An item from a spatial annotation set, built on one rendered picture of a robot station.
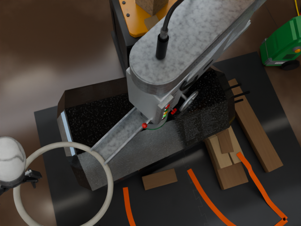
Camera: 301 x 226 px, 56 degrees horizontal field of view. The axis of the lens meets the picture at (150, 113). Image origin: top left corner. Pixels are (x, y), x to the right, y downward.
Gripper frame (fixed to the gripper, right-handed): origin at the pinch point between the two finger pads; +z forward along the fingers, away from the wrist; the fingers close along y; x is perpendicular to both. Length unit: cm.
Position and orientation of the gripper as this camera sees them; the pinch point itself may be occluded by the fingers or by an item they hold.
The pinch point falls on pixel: (16, 192)
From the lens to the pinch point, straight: 126.8
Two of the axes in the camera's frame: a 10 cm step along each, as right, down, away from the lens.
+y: 7.8, -3.4, 5.2
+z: -3.0, 5.3, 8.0
